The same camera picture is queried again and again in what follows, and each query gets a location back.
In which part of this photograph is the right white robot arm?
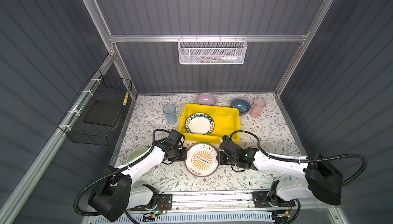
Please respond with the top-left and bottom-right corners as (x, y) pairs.
(217, 136), (342, 207)

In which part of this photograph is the white wire mesh basket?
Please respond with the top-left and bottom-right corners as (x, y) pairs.
(177, 36), (248, 65)

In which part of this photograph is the floral table mat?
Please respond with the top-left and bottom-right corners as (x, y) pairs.
(115, 94), (302, 192)

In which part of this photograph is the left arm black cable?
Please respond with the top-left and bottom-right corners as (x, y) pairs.
(73, 128), (171, 224)

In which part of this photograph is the white marker in basket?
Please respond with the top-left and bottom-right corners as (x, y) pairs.
(220, 56), (242, 62)

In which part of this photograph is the light green bowl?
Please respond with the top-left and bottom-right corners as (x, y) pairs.
(127, 147), (150, 163)

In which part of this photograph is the yellow tag on basket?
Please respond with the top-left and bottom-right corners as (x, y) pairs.
(122, 91), (129, 106)

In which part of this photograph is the black wire basket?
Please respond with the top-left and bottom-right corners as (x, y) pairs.
(58, 71), (133, 146)

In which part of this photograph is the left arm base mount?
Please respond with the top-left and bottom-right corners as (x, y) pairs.
(129, 194), (173, 212)

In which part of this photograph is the dark blue bowl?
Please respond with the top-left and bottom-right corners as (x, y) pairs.
(230, 99), (251, 116)

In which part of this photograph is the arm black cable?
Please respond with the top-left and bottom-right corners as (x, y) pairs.
(229, 130), (368, 224)
(73, 128), (171, 224)

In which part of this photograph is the blue plastic cup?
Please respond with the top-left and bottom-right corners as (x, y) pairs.
(162, 104), (177, 125)

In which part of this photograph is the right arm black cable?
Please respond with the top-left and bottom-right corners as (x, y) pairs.
(229, 130), (368, 224)

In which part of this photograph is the purple bowl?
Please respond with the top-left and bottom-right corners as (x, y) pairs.
(196, 93), (217, 106)

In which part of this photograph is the pink plastic cup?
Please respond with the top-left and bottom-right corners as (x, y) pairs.
(250, 97), (266, 118)

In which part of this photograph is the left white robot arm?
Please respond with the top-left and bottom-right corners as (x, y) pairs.
(88, 129), (187, 222)

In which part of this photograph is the green rimmed white plate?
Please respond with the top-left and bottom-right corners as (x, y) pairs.
(185, 112), (215, 135)

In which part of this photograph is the aluminium front rail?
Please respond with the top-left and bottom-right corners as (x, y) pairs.
(88, 190), (335, 214)

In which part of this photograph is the yellow plastic bin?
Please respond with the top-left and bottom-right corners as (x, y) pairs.
(179, 104), (241, 144)

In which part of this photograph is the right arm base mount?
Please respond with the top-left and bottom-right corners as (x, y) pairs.
(251, 191), (296, 208)

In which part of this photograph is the orange sunburst plate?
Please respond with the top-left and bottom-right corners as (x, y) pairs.
(185, 143), (219, 178)

